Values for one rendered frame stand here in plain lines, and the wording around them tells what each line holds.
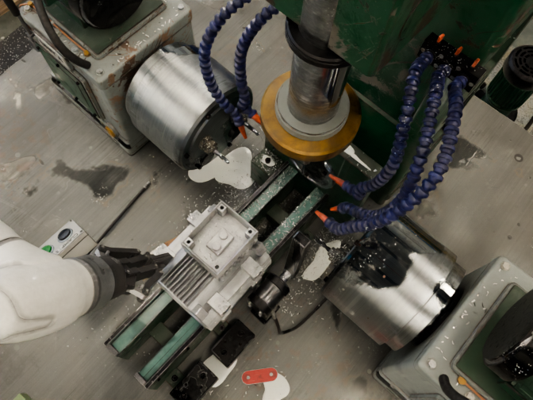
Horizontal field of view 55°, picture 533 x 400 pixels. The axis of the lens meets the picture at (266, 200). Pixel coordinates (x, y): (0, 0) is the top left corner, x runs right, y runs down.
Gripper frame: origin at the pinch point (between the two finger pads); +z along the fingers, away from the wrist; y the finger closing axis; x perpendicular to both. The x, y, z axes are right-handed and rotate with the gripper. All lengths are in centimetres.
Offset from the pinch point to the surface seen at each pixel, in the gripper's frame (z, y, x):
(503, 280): 17, -52, -39
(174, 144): 12.3, 17.6, -17.0
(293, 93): -9.8, -4.4, -42.6
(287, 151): -4.3, -8.1, -34.2
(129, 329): 10.1, -0.8, 22.0
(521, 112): 131, -38, -87
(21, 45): 113, 161, 25
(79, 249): 0.3, 15.7, 10.5
